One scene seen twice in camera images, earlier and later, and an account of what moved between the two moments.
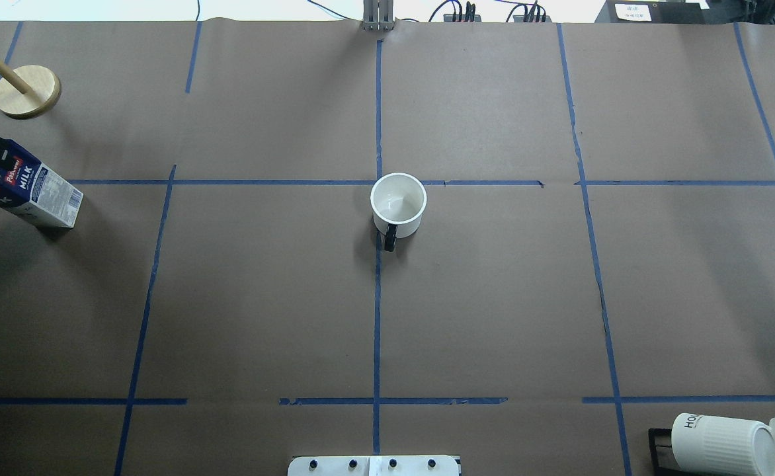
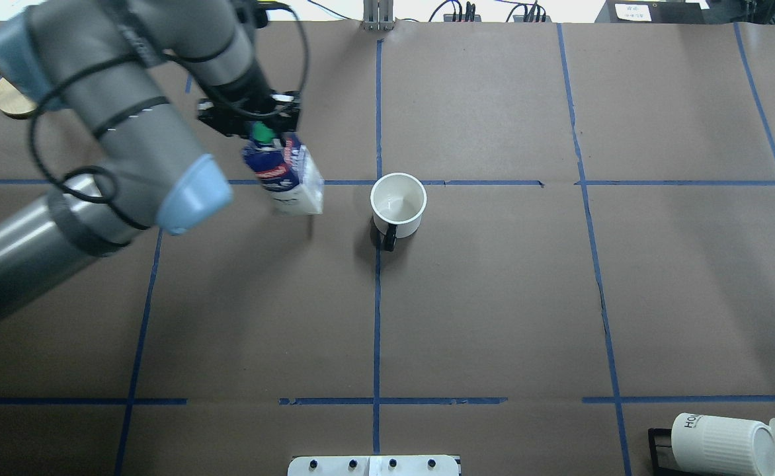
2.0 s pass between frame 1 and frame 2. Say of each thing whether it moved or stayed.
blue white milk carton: moved
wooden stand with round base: stayed
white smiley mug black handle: stayed
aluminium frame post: stayed
